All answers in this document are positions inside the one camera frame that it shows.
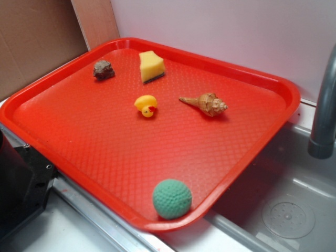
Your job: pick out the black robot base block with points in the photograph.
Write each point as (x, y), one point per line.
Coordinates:
(26, 180)

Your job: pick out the yellow rubber duck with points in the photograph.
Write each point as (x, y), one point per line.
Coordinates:
(147, 105)

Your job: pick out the brown spiral seashell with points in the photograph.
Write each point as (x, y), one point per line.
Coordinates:
(208, 103)

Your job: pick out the grey faucet spout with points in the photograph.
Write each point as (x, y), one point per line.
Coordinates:
(322, 137)

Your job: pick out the grey brown rock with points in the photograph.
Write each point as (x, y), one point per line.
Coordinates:
(103, 70)

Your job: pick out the yellow sponge wedge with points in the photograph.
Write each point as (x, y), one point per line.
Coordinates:
(152, 66)

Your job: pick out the grey toy sink basin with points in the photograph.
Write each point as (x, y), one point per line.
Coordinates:
(283, 201)

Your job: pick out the red plastic tray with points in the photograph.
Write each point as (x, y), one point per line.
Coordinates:
(92, 132)

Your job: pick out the green knitted ball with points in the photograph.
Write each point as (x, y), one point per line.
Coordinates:
(172, 199)

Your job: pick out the brown cardboard panel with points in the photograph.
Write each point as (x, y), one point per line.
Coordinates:
(37, 37)

